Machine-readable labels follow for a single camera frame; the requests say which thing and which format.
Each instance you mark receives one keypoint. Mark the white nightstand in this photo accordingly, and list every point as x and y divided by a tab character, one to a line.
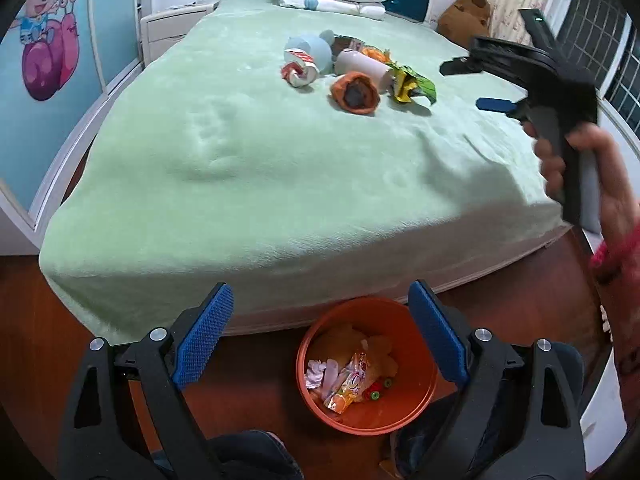
167	30

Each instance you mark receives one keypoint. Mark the orange and yellow snack packet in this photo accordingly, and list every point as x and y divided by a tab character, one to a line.
350	382

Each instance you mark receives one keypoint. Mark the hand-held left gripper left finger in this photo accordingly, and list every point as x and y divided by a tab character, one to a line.
205	332

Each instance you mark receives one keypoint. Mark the pale pink wrapper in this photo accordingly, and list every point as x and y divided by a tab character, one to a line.
331	380

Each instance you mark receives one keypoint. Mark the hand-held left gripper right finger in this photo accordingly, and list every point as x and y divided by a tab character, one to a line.
440	335

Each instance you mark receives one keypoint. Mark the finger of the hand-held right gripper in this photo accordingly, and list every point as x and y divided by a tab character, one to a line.
495	104
456	67

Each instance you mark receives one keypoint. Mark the brown plush toy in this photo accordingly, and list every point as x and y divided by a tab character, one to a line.
465	17

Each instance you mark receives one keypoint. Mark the yellow peel scraps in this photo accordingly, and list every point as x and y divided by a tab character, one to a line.
380	350

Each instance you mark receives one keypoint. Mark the crumpled white tissue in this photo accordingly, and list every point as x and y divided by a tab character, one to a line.
316	372

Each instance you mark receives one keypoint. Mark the blue cartoon wardrobe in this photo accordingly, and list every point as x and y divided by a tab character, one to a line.
55	60

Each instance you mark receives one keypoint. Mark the person's right hand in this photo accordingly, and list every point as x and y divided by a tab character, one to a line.
617	180

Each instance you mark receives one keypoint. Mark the orange plastic bucket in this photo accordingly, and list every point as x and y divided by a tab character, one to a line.
400	400

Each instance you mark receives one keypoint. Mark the small red and green wrapper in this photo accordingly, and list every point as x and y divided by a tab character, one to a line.
377	391

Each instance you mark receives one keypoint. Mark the white cylindrical bottle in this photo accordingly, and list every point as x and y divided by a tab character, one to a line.
362	67

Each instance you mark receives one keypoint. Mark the yellow and green snack packet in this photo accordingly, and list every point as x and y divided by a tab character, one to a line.
412	85

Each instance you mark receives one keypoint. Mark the orange bag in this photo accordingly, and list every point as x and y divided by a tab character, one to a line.
355	92

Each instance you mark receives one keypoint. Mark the dark torn packet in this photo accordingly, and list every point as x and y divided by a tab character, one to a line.
345	42

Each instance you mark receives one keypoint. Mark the white and red packet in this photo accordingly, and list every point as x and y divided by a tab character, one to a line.
300	72

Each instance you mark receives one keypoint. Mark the person's left leg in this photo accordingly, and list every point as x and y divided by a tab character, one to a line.
250	452

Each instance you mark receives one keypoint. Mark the barred window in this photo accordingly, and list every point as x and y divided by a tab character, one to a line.
600	30

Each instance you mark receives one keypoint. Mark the light blue plush toy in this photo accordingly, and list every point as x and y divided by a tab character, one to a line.
317	47

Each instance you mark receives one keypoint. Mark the bed with green blanket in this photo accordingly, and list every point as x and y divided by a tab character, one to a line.
250	185

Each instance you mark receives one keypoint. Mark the small orange wrapper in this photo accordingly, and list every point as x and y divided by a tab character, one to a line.
375	53

